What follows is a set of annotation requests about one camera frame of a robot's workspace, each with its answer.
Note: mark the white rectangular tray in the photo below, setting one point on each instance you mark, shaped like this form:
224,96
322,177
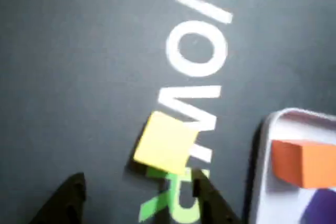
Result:
286,127

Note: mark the orange block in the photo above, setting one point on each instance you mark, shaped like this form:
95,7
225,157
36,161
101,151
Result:
309,163

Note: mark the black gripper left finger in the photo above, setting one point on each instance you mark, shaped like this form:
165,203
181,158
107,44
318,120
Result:
65,205

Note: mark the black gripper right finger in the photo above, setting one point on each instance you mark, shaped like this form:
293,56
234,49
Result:
210,203

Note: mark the black WOWROBO mat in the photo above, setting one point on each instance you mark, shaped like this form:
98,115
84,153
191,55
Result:
65,77

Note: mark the purple block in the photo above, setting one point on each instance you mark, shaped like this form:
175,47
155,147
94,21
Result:
323,208

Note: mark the yellow block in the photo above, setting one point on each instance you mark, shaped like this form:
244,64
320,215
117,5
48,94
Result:
165,142

